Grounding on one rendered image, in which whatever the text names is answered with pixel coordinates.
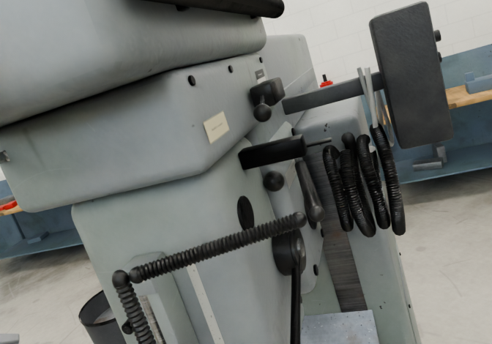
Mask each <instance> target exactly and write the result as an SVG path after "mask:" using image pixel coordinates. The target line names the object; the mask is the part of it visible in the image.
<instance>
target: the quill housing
mask: <svg viewBox="0 0 492 344"><path fill-rule="evenodd" d="M250 146H252V145H251V143H250V142H249V140H248V139H246V138H245V137H243V138H242V139H241V140H240V141H239V142H237V143H236V144H235V145H234V146H233V147H232V148H231V149H230V150H228V151H227V152H226V153H225V154H224V155H223V156H222V157H221V158H220V159H219V160H218V161H217V162H216V163H215V164H214V165H212V166H211V167H210V168H209V169H208V170H207V171H205V172H203V173H200V174H198V175H194V176H188V177H185V178H182V179H176V180H173V181H169V182H163V183H160V184H154V185H151V186H148V187H142V188H138V189H135V190H129V191H126V192H120V193H117V194H113V195H107V196H104V197H100V198H95V199H91V200H87V201H82V202H78V203H74V204H73V205H72V211H71V215H72V220H73V222H74V224H75V227H76V229H77V231H78V233H79V236H80V238H81V241H82V242H83V245H84V247H85V249H86V252H87V254H88V256H89V259H90V261H91V262H92V266H93V267H94V270H95V272H96V275H97V277H98V279H99V281H100V284H101V286H102V289H103V290H104V293H105V295H106V298H107V300H108V303H109V305H110V306H111V309H112V311H113V314H114V316H115V318H116V321H117V323H118V325H119V328H120V329H121V332H122V334H123V336H124V339H125V341H126V344H138V341H137V340H136V336H135V335H134V333H135V332H133V333H132V334H125V333H124V332H123V331H122V325H123V324H124V322H125V321H126V320H127V319H128V317H127V316H126V312H125V311H124V308H123V307H122V303H121V302H120V298H119V297H118V293H117V292H116V289H115V288H114V287H113V283H112V275H113V273H114V272H115V271H116V270H119V269H123V268H124V267H125V266H126V265H127V264H128V263H129V262H130V261H131V260H132V259H133V258H134V257H135V256H137V255H145V254H150V253H158V252H163V253H164V255H165V256H167V257H168V256H169V255H173V254H174V253H175V254H177V253H178V252H179V253H181V251H185V250H189V249H190V248H192V249H193V248H194V247H197V246H198V245H199V246H201V245H202V244H206V243H210V241H211V242H213V241H214V240H218V239H222V237H224V238H225V237H226V236H230V234H231V235H234V233H238V232H242V231H245V230H246V229H248V230H249V229H250V228H253V227H254V226H255V227H257V226H258V225H261V224H262V223H263V224H265V223H269V221H272V222H273V220H275V215H274V212H273V210H272V206H271V203H270V200H269V196H268V194H267V189H266V188H265V186H264V180H263V177H262V175H261V171H260V168H259V167H257V168H251V169H248V170H243V169H242V165H241V162H240V160H239V156H238V153H239V152H240V151H241V150H242V149H243V148H247V147H250ZM171 273H172V275H173V277H174V281H175V283H176V286H177V288H178V290H179V294H180V296H181V298H182V301H183V303H184V307H185V309H186V311H187V314H188V316H189V319H190V322H191V324H192V326H193V329H194V332H195V335H196V337H197V339H198V342H199V344H290V333H291V275H290V276H284V275H283V274H282V273H280V272H279V270H278V269H277V266H276V264H275V260H274V256H273V252H272V238H270V237H269V238H268V239H265V240H264V241H262V240H261V241H260V242H256V244H255V243H253V244H252V245H251V244H249V245H248V246H245V247H241V248H240V249H238V248H237V249H236V250H232V252H230V251H228V253H224V255H223V254H220V256H219V255H217V256H216V257H212V259H211V258H208V260H205V259H204V261H200V263H198V262H196V264H192V265H191V266H190V265H188V266H187V267H186V266H184V268H183V269H182V268H180V269H179V270H178V269H176V270H175V271H171Z"/></svg>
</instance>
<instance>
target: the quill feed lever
mask: <svg viewBox="0 0 492 344"><path fill-rule="evenodd" d="M272 252H273V256H274V260H275V264H276V266H277V269H278V270H279V272H280V273H282V274H283V275H284V276H290V275H291V333H290V344H300V326H301V274H302V273H303V271H304V270H305V267H306V252H305V243H304V240H303V237H302V234H301V231H300V229H299V228H297V229H296V230H294V229H293V230H292V231H289V232H288V233H287V232H285V233H284V234H283V233H282V234H281V235H277V236H276V237H275V236H273V237H272Z"/></svg>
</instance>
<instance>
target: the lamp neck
mask: <svg viewBox="0 0 492 344"><path fill-rule="evenodd" d="M112 283H113V287H114V288H115V289H116V292H117V293H118V297H119V298H120V302H121V303H122V307H123V308H124V311H125V312H126V316H127V317H128V321H129V322H130V326H131V327H132V328H133V331H134V332H135V333H134V335H135V336H136V340H137V341H138V344H156V340H155V339H154V335H153V334H152V330H150V326H149V325H148V321H146V316H144V312H143V311H142V307H140V305H141V303H140V302H138V297H136V293H135V292H134V288H133V287H132V286H133V284H132V283H131V282H130V279H129V275H128V273H126V272H125V271H124V270H121V269H119V270H116V271H115V272H114V273H113V275H112Z"/></svg>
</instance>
